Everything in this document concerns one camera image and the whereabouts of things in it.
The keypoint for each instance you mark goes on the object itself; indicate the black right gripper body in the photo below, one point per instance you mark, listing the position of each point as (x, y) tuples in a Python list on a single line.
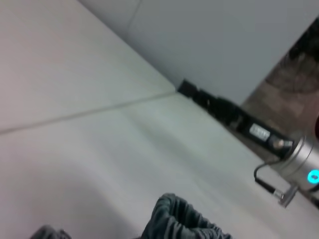
[(239, 122)]

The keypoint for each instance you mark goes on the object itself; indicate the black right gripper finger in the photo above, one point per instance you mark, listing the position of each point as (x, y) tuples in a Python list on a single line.
[(188, 88)]

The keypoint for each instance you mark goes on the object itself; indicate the blue denim shorts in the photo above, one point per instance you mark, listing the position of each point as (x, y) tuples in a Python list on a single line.
[(184, 219)]

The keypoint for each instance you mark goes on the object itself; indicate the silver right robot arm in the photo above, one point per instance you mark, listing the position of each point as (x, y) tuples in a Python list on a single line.
[(301, 164)]

